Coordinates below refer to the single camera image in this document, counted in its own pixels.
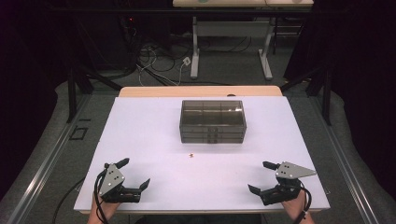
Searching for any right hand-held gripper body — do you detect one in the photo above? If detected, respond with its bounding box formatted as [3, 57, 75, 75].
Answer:
[259, 161, 318, 206]

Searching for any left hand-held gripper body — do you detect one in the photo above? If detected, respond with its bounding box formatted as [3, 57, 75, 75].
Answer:
[98, 162, 142, 204]

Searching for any smoky clear plastic drawer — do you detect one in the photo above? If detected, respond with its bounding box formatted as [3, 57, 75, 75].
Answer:
[179, 125, 248, 134]
[180, 136, 245, 145]
[180, 132, 246, 139]

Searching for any smoky clear drawer cabinet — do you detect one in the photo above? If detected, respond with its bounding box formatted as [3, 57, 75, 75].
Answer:
[178, 99, 248, 145]

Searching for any person's left hand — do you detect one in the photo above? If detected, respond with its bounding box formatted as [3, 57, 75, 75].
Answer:
[89, 193, 121, 220]

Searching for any person's right hand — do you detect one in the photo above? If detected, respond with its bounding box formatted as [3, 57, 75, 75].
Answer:
[280, 189, 310, 219]

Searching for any black metal stand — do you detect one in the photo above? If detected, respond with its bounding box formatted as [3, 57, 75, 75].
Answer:
[65, 64, 123, 124]
[280, 65, 332, 126]

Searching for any light wooden table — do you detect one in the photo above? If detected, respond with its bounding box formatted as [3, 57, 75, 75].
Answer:
[74, 86, 332, 216]

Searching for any dark curtain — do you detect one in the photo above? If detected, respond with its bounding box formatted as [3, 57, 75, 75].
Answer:
[0, 0, 76, 200]
[284, 0, 396, 200]

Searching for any white desk with metal legs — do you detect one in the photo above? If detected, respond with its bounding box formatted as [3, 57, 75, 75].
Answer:
[172, 0, 315, 81]

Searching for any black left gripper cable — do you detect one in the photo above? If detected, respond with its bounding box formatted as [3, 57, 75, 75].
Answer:
[92, 170, 110, 224]

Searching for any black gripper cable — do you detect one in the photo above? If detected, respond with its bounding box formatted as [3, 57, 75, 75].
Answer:
[292, 186, 313, 224]
[92, 170, 110, 224]

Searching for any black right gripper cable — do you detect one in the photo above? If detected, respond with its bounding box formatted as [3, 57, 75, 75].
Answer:
[292, 186, 313, 224]

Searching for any black floor cable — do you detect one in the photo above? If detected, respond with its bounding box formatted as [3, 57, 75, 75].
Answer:
[50, 176, 87, 224]

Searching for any aluminium floor rail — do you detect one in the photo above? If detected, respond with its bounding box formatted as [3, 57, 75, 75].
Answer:
[5, 92, 92, 224]
[309, 95, 380, 224]

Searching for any tangle of floor cables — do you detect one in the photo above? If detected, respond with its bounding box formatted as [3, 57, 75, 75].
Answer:
[134, 41, 195, 88]

